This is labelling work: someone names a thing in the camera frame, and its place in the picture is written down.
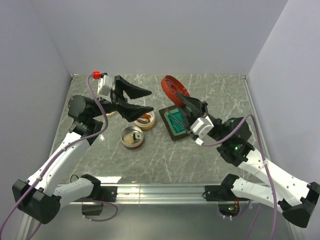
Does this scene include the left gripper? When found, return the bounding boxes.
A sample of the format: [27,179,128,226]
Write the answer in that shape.
[89,75,154,122]

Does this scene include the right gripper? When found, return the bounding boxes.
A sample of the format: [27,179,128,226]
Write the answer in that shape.
[172,91,229,144]

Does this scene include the metal tongs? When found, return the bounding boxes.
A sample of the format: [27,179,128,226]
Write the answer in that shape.
[167,110,191,135]

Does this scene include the orange food piece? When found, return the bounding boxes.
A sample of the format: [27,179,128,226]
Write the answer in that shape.
[140,114,151,119]

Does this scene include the brown food piece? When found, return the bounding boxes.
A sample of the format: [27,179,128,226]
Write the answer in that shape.
[137,118,151,125]

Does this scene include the red round lid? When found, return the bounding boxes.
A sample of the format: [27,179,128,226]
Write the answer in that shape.
[161,75,190,107]

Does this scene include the sushi roll piece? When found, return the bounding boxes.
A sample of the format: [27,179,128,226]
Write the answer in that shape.
[133,132,142,141]

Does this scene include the beige round bun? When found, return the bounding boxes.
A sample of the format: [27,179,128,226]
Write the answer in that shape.
[123,135,135,145]

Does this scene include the cream round lid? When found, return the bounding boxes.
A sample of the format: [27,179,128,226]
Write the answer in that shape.
[106,111,117,117]

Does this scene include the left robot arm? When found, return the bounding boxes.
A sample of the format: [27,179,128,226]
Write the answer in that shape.
[12,73,153,225]

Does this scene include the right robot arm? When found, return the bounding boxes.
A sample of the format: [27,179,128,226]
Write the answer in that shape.
[176,93,320,228]

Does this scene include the black teal square tray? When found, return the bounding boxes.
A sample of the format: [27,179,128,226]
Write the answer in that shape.
[158,105,189,142]

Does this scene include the cream white bowl container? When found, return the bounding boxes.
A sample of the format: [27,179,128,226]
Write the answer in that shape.
[134,111,156,131]

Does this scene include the red steel bowl container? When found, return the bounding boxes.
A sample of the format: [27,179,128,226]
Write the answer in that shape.
[120,125,145,150]

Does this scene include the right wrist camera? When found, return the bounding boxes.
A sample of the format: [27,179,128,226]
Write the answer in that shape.
[190,116,214,146]

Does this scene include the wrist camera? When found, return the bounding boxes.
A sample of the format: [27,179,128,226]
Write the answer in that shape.
[190,116,214,146]
[97,74,114,97]

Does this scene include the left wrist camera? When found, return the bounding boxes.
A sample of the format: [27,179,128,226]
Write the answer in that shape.
[97,74,114,97]

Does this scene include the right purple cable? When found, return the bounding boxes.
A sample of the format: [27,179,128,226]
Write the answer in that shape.
[199,114,279,240]

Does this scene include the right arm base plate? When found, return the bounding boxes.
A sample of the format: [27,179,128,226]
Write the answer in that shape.
[202,185,249,202]

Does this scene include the aluminium mounting rail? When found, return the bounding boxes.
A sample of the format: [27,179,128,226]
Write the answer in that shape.
[27,182,293,206]

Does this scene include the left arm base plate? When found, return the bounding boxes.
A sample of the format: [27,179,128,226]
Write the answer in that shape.
[84,186,118,203]

